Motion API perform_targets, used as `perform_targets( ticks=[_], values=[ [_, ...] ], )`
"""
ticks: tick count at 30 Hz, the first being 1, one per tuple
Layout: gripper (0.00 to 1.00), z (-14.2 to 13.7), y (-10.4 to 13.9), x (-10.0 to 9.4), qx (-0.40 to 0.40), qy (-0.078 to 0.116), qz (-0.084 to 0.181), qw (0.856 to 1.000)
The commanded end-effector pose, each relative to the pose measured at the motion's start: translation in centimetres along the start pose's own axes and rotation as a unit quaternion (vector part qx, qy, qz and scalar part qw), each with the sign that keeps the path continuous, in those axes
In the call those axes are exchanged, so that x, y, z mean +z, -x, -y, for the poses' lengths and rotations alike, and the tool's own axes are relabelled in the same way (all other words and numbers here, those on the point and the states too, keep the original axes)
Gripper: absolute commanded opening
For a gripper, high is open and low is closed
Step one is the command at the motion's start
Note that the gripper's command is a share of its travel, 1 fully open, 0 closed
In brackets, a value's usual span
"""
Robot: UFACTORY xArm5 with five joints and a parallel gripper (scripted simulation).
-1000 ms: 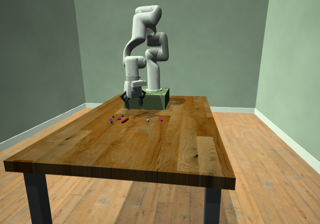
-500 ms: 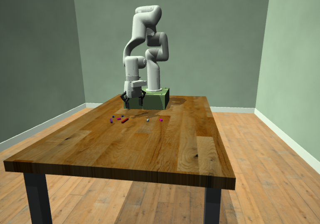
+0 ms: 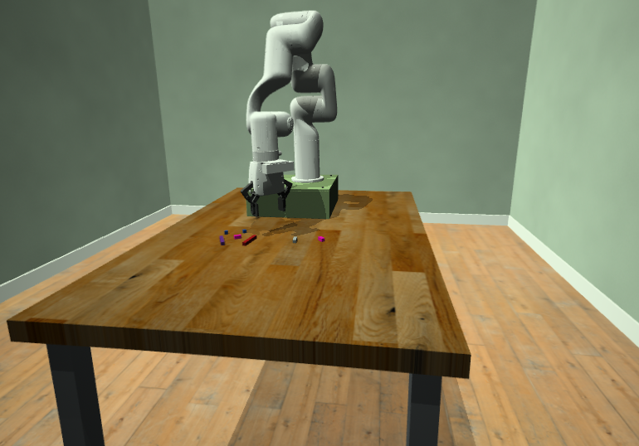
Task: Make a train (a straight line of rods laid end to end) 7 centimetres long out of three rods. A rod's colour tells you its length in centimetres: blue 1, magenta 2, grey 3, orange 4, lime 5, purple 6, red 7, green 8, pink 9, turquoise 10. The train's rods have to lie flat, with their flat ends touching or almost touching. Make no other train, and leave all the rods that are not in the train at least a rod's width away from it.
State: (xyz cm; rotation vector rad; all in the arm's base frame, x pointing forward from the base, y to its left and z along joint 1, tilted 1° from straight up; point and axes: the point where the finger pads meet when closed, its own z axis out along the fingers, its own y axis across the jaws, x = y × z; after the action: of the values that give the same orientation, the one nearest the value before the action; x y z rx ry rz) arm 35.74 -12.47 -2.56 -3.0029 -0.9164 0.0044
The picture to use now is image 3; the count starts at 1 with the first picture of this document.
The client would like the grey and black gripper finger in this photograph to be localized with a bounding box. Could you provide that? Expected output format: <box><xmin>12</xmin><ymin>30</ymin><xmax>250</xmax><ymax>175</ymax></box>
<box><xmin>277</xmin><ymin>179</ymin><xmax>292</xmax><ymax>211</ymax></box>
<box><xmin>241</xmin><ymin>182</ymin><xmax>259</xmax><ymax>217</ymax></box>

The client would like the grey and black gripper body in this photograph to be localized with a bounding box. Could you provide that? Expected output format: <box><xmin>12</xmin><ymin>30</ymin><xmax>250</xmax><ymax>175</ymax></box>
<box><xmin>249</xmin><ymin>160</ymin><xmax>285</xmax><ymax>196</ymax></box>

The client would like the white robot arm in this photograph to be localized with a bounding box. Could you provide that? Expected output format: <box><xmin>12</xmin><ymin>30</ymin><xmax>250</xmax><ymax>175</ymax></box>
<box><xmin>246</xmin><ymin>11</ymin><xmax>337</xmax><ymax>183</ymax></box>

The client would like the red rod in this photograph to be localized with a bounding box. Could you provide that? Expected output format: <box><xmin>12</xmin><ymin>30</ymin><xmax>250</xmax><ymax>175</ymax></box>
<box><xmin>242</xmin><ymin>235</ymin><xmax>256</xmax><ymax>246</ymax></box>

